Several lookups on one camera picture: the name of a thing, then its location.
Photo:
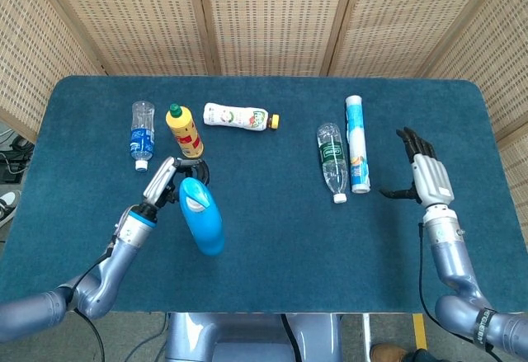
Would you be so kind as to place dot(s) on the grey blue robot torso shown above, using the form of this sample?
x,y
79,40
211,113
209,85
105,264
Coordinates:
x,y
247,337

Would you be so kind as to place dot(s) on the clear water bottle green label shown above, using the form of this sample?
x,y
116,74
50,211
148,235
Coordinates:
x,y
332,156

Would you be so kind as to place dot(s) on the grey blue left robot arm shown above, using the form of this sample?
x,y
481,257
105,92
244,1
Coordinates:
x,y
111,271

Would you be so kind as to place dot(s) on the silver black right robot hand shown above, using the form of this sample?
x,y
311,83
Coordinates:
x,y
433,180

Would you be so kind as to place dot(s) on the white blue tube can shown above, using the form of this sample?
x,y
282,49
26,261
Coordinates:
x,y
356,143

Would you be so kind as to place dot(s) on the yellow bottle green cap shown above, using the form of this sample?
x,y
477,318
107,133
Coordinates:
x,y
185,133

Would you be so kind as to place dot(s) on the dark blue carpet table cover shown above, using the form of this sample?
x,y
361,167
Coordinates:
x,y
288,255

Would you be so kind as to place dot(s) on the brown shoe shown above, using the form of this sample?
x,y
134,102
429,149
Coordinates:
x,y
387,354

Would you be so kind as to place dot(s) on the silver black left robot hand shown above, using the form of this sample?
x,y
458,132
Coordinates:
x,y
158,182

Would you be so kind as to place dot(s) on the clear water bottle blue label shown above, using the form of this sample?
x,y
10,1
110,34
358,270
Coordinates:
x,y
142,139

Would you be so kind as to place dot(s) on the black white sneaker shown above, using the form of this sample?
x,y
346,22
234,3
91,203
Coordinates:
x,y
8,205

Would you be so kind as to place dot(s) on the white label drink bottle yellow cap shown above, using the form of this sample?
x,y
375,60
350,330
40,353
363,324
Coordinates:
x,y
235,116

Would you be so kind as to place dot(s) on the blue detergent jug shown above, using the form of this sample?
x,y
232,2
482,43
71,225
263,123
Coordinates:
x,y
204,222

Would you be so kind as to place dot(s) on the woven wooden folding screen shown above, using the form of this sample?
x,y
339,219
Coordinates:
x,y
272,20

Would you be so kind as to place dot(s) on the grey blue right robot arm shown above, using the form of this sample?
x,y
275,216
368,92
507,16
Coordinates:
x,y
453,263

